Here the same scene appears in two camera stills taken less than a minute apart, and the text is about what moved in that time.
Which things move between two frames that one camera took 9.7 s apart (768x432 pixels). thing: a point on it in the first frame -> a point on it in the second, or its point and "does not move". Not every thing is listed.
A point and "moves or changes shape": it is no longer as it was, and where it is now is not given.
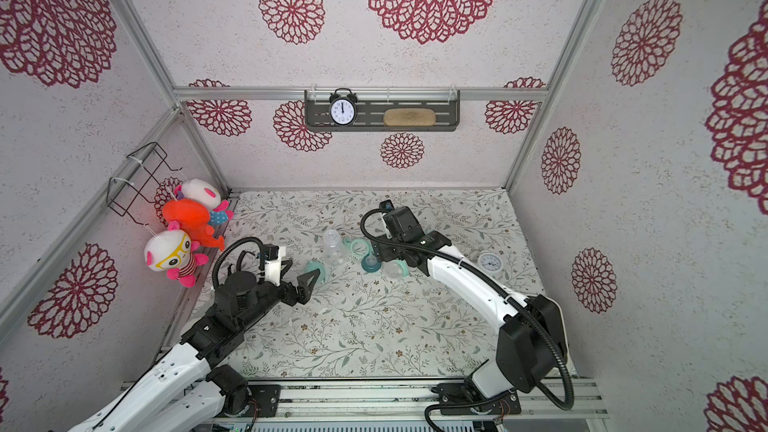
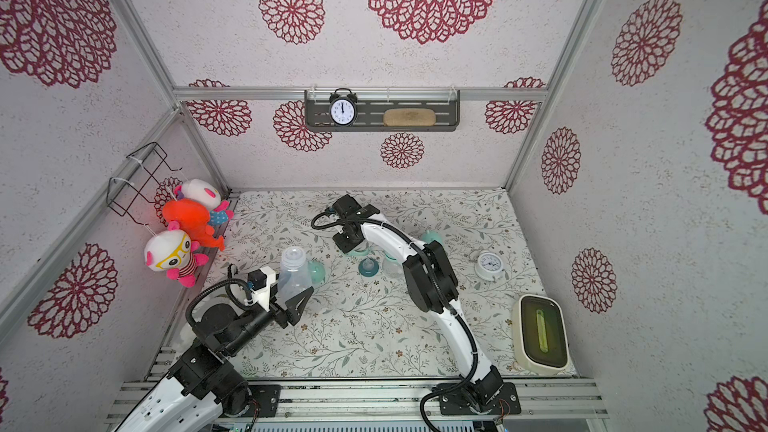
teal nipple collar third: (371, 263) does not move
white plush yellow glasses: (173, 250) does not move
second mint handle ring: (360, 247) does not move
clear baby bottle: (333, 252) moves or changes shape
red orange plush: (193, 219) does not move
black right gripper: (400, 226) -> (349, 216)
